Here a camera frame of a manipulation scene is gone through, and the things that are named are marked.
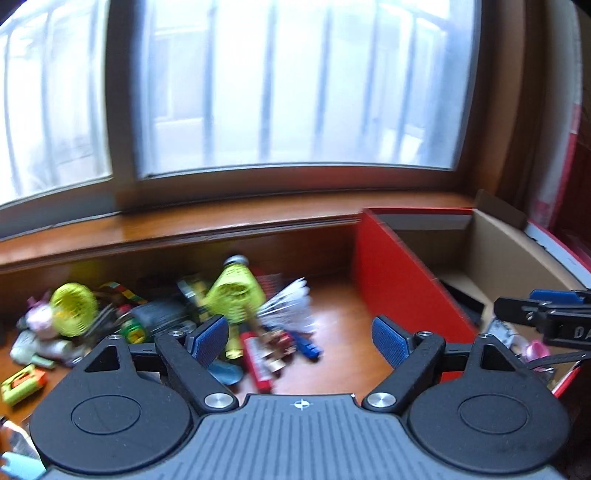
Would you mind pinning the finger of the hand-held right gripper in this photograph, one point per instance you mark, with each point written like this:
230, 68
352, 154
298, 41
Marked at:
517, 308
556, 296

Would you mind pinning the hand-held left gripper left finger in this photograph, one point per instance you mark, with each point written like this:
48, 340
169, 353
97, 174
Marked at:
210, 339

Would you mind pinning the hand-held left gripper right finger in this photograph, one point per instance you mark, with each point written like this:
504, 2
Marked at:
390, 341

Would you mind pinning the blue oval plastic piece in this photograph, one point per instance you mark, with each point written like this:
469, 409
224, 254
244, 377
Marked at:
227, 373

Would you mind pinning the pink small toy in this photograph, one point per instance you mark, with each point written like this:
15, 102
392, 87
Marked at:
536, 350

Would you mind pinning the yellow-green mesh cage toy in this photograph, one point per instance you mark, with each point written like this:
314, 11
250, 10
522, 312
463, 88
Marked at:
235, 290

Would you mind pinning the red flat toy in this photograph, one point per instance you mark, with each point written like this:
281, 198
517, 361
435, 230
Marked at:
259, 364

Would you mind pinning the red cardboard box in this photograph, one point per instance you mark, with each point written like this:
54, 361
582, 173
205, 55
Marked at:
406, 281

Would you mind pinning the small brown figure toy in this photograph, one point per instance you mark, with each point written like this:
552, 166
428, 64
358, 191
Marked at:
279, 344

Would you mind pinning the green round can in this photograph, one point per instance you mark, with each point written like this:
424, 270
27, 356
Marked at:
131, 330

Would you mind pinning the blue toy block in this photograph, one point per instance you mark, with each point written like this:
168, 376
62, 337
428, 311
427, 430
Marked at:
307, 348

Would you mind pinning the white feather shuttlecock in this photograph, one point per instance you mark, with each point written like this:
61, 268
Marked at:
288, 307

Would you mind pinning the colourful striped strip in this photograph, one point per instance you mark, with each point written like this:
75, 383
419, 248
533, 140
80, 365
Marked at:
121, 291

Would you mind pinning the yellow-green mesh ball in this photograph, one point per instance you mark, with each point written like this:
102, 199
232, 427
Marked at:
74, 307

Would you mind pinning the pink plush toy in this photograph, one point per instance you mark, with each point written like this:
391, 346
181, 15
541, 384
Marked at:
39, 318

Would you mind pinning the pale green white toy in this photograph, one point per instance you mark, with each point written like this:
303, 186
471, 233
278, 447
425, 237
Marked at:
30, 350

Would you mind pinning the green orange toy block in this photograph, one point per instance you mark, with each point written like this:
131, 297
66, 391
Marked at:
23, 383

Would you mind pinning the light blue plastic piece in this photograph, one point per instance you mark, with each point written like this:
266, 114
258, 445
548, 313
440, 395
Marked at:
16, 465

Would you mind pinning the window with grey frame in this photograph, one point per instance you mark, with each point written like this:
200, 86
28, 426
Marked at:
295, 92

